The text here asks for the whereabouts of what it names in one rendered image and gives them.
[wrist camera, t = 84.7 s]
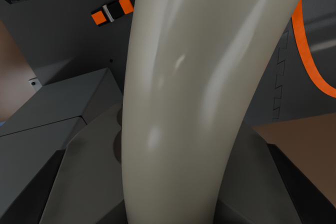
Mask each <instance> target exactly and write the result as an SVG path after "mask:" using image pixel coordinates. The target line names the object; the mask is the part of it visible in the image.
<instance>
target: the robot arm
mask: <svg viewBox="0 0 336 224"><path fill-rule="evenodd" d="M122 117H123V103H121V102H118V103H116V104H114V105H113V106H111V107H110V108H109V109H107V110H106V111H105V112H103V113H102V114H101V115H99V116H98V117H97V118H95V119H94V120H93V121H91V122H90V123H89V124H88V125H86V126H85V127H84V128H83V129H82V130H80V131H79V132H78V133H77V134H76V135H75V136H74V137H73V138H72V140H71V141H70V142H69V143H68V144H67V145H66V147H65V148H64V149H62V150H56V152H55V153H54V154H53V155H52V156H51V157H50V159H49V160H48V161H47V162H46V163H45V164H44V166H43V167H42V168H41V169H40V170H39V172H38V173H37V174H36V175H35V176H34V177H33V179H32V180H31V181H30V182H29V183H28V184H27V186H26V187H25V188H24V189H23V190H22V191H21V193H20V194H19V195H18V196H17V197H16V199H15V200H14V201H13V202H12V203H11V204H10V206H9V207H8V208H7V209H6V210H5V212H4V213H3V214H2V215H1V217H0V224H128V220H127V215H126V208H125V201H124V191H123V178H122V164H121V163H120V160H121V158H122ZM213 224H336V208H335V207H334V205H333V204H332V203H331V202H330V201H329V200H328V199H327V198H326V197H325V196H324V195H323V193H322V192H321V191H320V190H319V189H318V188H317V187H316V186H315V185H314V184H313V183H312V182H311V181H310V180H309V179H308V178H307V177H306V176H305V175H304V174H303V173H302V172H301V171H300V169H299V168H298V167H297V166H296V165H295V164H294V163H293V162H292V161H291V160H290V159H289V158H288V157H287V156H286V155H285V154H284V153H283V152H282V151H281V150H280V149H279V148H278V147H277V145H276V144H271V143H267V142H266V140H265V139H264V138H263V137H262V136H261V135H260V134H259V133H258V132H257V131H256V130H255V129H253V128H252V127H251V126H250V125H249V124H247V123H246V122H245V121H244V120H243V121H242V123H241V126H240V128H239V131H238V133H237V136H236V139H235V141H234V144H233V147H232V150H231V153H230V156H229V159H228V162H227V165H226V168H225V171H224V174H223V178H222V182H221V185H220V189H219V193H218V197H217V202H216V206H215V212H214V217H213Z"/></svg>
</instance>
